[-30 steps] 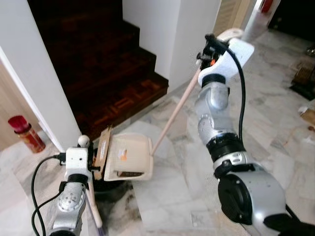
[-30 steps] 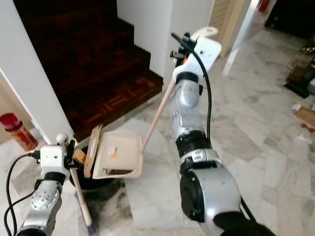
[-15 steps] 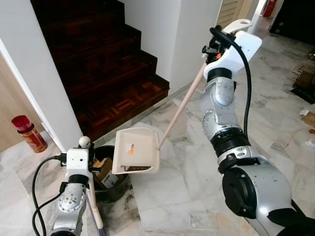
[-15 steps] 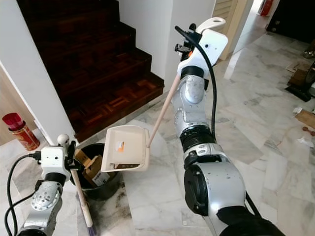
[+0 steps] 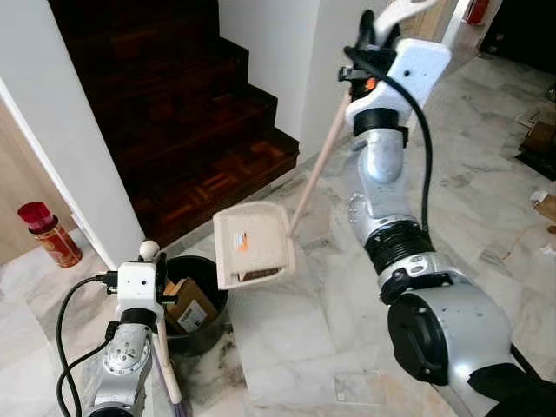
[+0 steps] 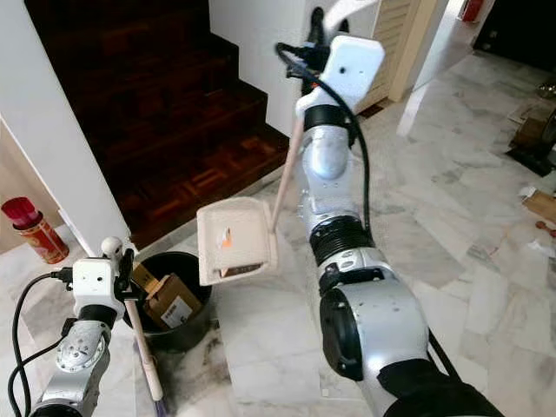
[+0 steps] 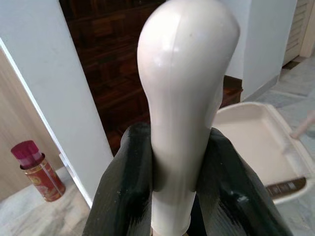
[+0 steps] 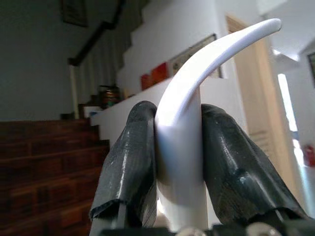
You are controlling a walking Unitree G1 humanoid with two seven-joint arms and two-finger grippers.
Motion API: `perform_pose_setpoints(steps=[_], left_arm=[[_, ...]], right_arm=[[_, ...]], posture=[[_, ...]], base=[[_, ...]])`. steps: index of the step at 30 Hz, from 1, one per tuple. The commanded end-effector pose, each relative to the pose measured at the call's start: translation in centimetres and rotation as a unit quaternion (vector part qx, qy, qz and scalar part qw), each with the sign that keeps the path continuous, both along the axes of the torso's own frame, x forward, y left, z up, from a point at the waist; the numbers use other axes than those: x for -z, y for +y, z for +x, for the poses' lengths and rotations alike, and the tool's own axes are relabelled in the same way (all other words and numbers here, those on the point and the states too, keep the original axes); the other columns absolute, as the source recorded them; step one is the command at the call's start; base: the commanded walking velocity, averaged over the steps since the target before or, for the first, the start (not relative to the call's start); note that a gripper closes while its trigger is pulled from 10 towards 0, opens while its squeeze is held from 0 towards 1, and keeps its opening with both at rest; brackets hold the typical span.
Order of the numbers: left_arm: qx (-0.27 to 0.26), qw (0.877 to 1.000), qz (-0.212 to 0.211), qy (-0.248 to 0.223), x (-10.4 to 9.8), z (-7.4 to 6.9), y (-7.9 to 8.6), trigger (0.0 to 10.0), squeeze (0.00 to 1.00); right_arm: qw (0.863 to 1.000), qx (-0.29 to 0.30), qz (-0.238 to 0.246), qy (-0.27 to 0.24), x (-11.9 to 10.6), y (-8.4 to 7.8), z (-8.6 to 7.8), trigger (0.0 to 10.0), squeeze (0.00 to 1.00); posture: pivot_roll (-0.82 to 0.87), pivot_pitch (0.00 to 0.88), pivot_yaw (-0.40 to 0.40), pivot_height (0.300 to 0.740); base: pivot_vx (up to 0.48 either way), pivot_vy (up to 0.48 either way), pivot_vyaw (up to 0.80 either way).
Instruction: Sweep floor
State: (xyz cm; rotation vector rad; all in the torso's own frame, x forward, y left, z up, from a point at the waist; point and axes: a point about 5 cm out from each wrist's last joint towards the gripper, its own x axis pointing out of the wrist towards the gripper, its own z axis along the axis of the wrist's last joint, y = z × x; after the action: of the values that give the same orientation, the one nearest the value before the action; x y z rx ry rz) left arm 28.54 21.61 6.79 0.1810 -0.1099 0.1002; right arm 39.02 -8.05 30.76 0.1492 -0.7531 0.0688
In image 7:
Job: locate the red can pink cap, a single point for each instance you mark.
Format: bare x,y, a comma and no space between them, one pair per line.
44,179

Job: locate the light louvred wooden door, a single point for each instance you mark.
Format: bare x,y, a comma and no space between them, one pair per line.
297,29

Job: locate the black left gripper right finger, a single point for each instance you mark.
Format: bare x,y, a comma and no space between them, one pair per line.
236,196

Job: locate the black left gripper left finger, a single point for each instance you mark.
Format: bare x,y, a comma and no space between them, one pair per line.
123,196

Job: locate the beige hand broom purple bristles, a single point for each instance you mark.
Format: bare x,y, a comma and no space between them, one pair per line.
187,86

